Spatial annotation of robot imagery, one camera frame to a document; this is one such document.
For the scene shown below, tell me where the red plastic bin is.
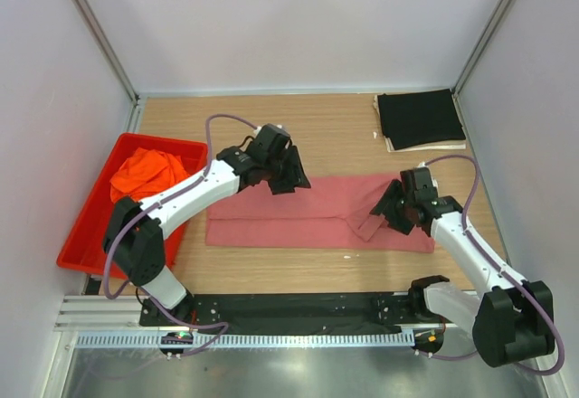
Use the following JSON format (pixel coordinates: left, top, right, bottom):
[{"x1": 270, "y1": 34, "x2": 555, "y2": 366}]
[{"x1": 57, "y1": 133, "x2": 207, "y2": 275}]

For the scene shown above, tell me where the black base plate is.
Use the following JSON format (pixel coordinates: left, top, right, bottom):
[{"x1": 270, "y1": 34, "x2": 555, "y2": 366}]
[{"x1": 139, "y1": 292, "x2": 440, "y2": 335}]

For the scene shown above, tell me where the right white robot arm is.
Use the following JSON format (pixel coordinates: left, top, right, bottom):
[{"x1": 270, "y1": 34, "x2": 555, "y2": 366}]
[{"x1": 370, "y1": 166, "x2": 556, "y2": 367}]

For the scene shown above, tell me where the pink polo t shirt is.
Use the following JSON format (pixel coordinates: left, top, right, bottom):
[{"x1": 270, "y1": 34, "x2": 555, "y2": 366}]
[{"x1": 205, "y1": 174, "x2": 434, "y2": 253}]

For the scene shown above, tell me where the white slotted cable duct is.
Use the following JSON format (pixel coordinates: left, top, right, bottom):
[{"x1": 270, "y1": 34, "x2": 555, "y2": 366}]
[{"x1": 75, "y1": 330, "x2": 414, "y2": 349}]

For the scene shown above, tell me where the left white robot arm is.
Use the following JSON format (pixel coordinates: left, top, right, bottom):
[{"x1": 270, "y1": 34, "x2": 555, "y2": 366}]
[{"x1": 103, "y1": 124, "x2": 310, "y2": 327}]

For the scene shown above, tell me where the orange t shirt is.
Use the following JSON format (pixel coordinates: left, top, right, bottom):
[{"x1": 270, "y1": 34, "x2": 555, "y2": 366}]
[{"x1": 109, "y1": 147, "x2": 190, "y2": 204}]

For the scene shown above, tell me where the folded black t shirt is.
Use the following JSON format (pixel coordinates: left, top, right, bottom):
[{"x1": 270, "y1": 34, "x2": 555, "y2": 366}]
[{"x1": 377, "y1": 89, "x2": 467, "y2": 151}]

